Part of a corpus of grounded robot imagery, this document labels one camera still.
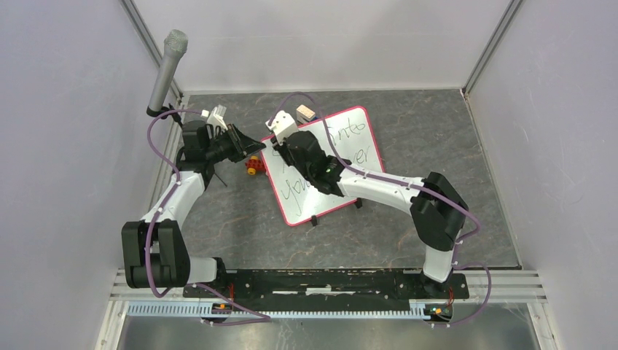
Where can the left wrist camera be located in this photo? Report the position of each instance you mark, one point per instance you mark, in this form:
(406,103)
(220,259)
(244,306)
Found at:
(215,117)

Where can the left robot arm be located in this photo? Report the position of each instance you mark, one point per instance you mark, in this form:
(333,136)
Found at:
(154,252)

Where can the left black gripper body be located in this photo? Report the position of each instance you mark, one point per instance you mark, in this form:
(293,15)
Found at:
(224,147)

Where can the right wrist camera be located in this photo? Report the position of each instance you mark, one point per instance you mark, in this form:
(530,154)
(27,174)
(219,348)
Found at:
(282,126)

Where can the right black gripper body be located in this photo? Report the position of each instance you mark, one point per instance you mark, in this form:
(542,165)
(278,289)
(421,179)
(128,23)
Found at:
(286,154)

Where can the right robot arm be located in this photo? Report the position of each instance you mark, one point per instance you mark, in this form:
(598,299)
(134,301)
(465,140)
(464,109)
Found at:
(438,212)

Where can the grey microphone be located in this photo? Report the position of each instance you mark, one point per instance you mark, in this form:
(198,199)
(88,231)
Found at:
(175,46)

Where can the red toy block car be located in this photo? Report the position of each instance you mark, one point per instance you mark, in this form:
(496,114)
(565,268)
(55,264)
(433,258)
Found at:
(254,165)

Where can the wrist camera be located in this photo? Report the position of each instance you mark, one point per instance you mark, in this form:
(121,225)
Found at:
(215,117)
(282,126)

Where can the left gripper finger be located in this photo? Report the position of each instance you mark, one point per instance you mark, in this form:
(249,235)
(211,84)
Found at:
(248,147)
(237,136)

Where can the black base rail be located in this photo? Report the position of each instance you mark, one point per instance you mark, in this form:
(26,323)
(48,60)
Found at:
(263,295)

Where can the red toy block boat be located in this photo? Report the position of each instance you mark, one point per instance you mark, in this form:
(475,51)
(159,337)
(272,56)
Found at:
(304,114)

